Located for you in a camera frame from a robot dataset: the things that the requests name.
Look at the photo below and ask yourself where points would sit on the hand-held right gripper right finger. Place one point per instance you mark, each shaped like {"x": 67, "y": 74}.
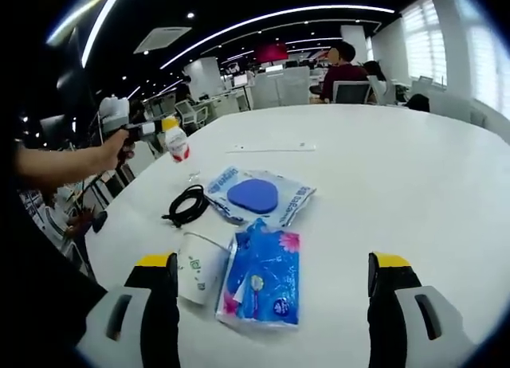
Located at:
{"x": 386, "y": 316}

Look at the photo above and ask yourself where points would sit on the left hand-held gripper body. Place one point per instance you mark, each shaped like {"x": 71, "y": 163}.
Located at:
{"x": 115, "y": 113}

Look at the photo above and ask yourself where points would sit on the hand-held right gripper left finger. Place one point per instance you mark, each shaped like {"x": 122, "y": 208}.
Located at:
{"x": 159, "y": 316}

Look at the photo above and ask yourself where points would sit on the clear plastic bottle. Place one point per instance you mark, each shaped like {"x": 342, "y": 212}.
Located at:
{"x": 178, "y": 145}

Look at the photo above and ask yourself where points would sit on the white paper cup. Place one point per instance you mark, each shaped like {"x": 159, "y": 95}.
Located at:
{"x": 197, "y": 272}

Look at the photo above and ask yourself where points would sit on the black computer mouse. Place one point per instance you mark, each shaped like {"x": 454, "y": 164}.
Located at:
{"x": 99, "y": 221}

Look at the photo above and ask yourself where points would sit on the blue tissue pack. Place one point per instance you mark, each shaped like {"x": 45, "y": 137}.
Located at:
{"x": 263, "y": 272}

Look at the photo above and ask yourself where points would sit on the white packet with blue pad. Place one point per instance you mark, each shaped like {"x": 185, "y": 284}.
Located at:
{"x": 251, "y": 194}

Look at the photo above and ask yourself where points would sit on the person's left hand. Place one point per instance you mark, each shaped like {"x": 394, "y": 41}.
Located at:
{"x": 111, "y": 151}

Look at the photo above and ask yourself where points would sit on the white office chair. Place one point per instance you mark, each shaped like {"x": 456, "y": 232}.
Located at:
{"x": 191, "y": 115}

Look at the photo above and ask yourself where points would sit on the ceiling air conditioner vent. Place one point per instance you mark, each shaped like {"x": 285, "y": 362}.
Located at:
{"x": 161, "y": 39}

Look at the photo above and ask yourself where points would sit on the long ceiling light strip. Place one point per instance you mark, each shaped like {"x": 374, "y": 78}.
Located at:
{"x": 279, "y": 15}
{"x": 101, "y": 21}

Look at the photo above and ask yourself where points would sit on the person's dark clothing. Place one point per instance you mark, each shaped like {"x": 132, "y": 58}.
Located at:
{"x": 48, "y": 284}

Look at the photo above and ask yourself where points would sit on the white table socket strip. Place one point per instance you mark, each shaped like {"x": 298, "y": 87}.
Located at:
{"x": 271, "y": 148}

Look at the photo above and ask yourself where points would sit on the white table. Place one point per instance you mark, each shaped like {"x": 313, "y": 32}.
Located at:
{"x": 398, "y": 185}

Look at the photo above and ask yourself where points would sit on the white desk partition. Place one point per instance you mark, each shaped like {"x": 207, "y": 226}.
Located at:
{"x": 281, "y": 87}

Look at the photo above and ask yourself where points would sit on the grey mesh office chair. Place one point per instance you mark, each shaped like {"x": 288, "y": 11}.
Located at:
{"x": 352, "y": 92}

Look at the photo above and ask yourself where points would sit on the black office chair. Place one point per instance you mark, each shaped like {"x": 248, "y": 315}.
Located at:
{"x": 418, "y": 103}

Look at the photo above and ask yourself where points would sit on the white window blinds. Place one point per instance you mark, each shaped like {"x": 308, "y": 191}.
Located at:
{"x": 424, "y": 41}

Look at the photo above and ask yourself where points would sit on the red wall screen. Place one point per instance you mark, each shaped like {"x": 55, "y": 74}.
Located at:
{"x": 272, "y": 52}

